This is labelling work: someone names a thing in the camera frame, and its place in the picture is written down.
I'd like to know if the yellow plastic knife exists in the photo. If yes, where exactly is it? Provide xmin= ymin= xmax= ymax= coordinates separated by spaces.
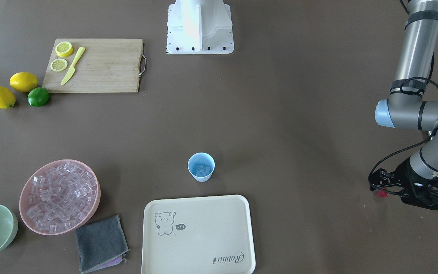
xmin=60 ymin=46 xmax=86 ymax=85

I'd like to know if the yellow lemon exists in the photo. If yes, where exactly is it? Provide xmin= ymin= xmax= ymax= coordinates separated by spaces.
xmin=10 ymin=72 xmax=38 ymax=92
xmin=0 ymin=86 xmax=16 ymax=109

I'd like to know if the lemon half slice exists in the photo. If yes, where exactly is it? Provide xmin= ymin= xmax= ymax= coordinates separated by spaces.
xmin=54 ymin=41 xmax=73 ymax=57

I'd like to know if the clear ice cube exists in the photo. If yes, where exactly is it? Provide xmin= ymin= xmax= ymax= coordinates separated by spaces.
xmin=194 ymin=164 xmax=211 ymax=177

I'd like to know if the yellow lemon lower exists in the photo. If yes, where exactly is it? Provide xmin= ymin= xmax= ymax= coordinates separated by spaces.
xmin=0 ymin=86 xmax=16 ymax=109

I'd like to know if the green lime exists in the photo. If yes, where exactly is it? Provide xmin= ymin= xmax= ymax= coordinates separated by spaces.
xmin=27 ymin=87 xmax=50 ymax=107

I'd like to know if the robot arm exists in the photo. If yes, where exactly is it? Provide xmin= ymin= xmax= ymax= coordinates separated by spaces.
xmin=368 ymin=0 xmax=438 ymax=210

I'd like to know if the beige rabbit tray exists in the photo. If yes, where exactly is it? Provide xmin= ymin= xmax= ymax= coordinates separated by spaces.
xmin=141 ymin=194 xmax=257 ymax=274

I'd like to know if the yellow lemon upper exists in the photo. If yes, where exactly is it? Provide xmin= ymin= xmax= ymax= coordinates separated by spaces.
xmin=10 ymin=72 xmax=38 ymax=92

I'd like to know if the blue plastic cup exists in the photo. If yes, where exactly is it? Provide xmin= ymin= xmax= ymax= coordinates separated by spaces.
xmin=187 ymin=152 xmax=215 ymax=182

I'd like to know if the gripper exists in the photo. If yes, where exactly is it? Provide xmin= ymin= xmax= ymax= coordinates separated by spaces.
xmin=368 ymin=158 xmax=438 ymax=210

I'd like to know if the pink bowl of ice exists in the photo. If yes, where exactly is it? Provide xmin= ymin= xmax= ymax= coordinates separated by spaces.
xmin=19 ymin=159 xmax=101 ymax=236

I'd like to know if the red strawberry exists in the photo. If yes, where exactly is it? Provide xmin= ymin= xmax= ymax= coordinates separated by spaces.
xmin=376 ymin=190 xmax=389 ymax=198

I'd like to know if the wooden cutting board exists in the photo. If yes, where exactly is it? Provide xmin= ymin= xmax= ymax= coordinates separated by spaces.
xmin=42 ymin=38 xmax=146 ymax=93

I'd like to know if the grey folded cloth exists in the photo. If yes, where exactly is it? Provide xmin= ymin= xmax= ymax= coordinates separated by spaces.
xmin=75 ymin=215 xmax=129 ymax=274

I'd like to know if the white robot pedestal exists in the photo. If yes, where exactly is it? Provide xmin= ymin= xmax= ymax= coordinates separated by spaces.
xmin=166 ymin=0 xmax=235 ymax=54

